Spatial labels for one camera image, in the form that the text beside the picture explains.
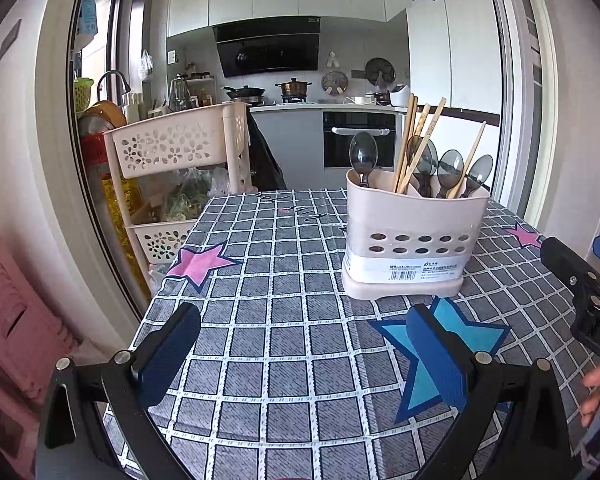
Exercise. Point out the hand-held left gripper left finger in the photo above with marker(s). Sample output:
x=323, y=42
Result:
x=172, y=355

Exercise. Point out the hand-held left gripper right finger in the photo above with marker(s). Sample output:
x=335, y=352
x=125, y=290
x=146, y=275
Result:
x=437, y=355

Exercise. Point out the beige plastic utensil holder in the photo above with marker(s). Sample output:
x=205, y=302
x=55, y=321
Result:
x=405, y=220

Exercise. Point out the person's right hand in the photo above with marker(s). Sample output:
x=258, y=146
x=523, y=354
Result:
x=597, y=380

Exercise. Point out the pink star sticker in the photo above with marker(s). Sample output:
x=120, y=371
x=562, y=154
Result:
x=526, y=236
x=200, y=264

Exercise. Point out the blue star sticker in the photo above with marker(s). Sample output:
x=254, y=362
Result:
x=480, y=332

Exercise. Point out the grey checked tablecloth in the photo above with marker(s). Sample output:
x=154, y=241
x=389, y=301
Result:
x=280, y=335

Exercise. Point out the bag of green vegetables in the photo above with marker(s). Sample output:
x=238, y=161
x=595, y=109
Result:
x=190, y=192

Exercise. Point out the pink plastic stool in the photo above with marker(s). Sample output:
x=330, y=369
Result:
x=15, y=310

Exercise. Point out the beige plastic storage cart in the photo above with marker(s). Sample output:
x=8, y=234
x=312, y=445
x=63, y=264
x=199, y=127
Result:
x=170, y=145

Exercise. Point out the black bag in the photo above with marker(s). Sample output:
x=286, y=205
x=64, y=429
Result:
x=265, y=155

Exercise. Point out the black built-in oven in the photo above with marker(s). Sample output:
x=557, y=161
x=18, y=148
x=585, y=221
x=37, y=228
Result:
x=340, y=150

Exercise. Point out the white rice cooker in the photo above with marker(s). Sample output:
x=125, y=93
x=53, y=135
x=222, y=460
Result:
x=399, y=96

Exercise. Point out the white refrigerator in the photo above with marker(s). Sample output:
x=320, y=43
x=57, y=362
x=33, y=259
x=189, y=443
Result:
x=460, y=50

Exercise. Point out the grey kitchen base cabinet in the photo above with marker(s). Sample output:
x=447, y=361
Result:
x=295, y=145

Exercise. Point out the orange round basin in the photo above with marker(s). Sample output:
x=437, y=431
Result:
x=102, y=112

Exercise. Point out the white saucepan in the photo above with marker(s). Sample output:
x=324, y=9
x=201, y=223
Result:
x=362, y=100

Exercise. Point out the spice rack with bottles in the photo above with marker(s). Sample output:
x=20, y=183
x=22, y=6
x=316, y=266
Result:
x=195, y=92

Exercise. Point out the black wok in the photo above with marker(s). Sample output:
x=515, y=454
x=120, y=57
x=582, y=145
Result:
x=245, y=92

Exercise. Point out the green plastic basket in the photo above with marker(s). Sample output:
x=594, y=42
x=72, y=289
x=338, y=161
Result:
x=82, y=92

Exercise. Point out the glass pot lid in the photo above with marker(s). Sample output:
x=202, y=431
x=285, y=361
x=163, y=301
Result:
x=334, y=82

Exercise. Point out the curved kitchen faucet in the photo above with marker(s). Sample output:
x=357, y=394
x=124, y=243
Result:
x=114, y=74

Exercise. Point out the hanging white plastic bag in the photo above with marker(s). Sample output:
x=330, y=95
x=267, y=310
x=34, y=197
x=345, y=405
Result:
x=146, y=65

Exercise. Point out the copper cooking pot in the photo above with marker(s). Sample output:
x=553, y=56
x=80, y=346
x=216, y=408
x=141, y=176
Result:
x=293, y=88

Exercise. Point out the black range hood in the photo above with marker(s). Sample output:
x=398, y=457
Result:
x=270, y=50

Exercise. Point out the grey wall switch panel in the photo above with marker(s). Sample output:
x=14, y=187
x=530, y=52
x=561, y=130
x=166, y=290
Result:
x=10, y=40

